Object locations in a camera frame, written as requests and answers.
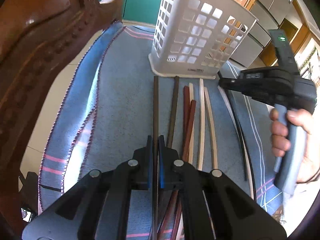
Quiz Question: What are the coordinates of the small black device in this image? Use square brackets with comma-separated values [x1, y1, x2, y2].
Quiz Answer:
[19, 171, 41, 223]

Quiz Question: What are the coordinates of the teal cabinet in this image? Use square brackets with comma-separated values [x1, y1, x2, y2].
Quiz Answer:
[95, 0, 167, 26]

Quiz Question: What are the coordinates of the wooden door frame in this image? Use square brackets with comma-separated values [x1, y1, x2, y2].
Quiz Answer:
[260, 0, 313, 65]

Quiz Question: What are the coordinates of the blue striped towel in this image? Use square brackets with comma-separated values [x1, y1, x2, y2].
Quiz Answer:
[37, 21, 288, 240]

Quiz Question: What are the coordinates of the black chopstick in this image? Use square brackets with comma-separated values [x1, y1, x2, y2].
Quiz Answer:
[225, 89, 257, 201]

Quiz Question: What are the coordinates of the carved wooden chair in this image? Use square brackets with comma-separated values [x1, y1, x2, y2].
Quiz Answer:
[0, 0, 125, 240]

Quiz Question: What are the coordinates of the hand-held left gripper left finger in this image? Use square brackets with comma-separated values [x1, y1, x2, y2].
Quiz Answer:
[22, 135, 153, 240]

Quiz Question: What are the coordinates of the grey refrigerator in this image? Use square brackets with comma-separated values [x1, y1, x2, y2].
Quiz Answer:
[230, 0, 296, 68]

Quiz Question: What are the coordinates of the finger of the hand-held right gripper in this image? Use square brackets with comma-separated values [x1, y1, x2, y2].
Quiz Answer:
[218, 77, 247, 94]

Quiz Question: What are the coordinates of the white plastic utensil basket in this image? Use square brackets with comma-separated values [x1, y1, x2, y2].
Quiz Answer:
[148, 0, 258, 80]

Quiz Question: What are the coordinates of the dark brown chopstick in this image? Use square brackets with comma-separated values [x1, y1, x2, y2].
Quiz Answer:
[152, 76, 160, 240]
[166, 76, 180, 148]

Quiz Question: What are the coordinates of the white chopstick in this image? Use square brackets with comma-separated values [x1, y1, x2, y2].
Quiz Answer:
[217, 85, 253, 198]

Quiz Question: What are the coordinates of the person's right hand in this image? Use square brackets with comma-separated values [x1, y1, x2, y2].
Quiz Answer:
[269, 108, 320, 183]

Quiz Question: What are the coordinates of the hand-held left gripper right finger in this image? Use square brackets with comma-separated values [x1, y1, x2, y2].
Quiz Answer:
[159, 135, 287, 240]

